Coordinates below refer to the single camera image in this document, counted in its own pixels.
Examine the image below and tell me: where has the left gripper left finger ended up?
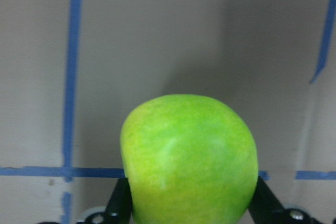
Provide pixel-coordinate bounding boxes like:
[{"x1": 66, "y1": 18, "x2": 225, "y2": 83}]
[{"x1": 105, "y1": 178, "x2": 131, "y2": 224}]

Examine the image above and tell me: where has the green apple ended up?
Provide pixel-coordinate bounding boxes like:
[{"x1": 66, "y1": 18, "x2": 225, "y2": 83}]
[{"x1": 120, "y1": 94, "x2": 258, "y2": 223}]

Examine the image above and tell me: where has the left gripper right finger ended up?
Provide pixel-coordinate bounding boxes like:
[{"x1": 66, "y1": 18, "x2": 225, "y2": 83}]
[{"x1": 248, "y1": 176, "x2": 285, "y2": 224}]

